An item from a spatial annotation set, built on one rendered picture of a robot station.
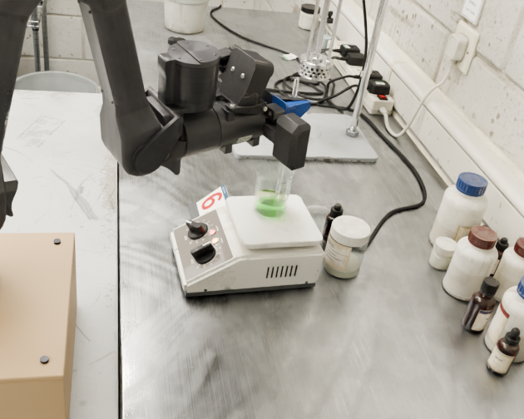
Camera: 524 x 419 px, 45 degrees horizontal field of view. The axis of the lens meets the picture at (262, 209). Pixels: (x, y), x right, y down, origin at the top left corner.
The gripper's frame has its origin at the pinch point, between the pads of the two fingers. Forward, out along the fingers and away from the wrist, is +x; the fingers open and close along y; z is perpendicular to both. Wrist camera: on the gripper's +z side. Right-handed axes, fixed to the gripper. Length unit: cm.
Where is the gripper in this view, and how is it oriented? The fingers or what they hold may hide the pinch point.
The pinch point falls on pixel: (288, 108)
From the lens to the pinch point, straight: 83.9
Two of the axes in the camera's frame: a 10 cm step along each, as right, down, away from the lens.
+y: -5.8, -5.2, 6.3
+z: 1.1, -8.1, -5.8
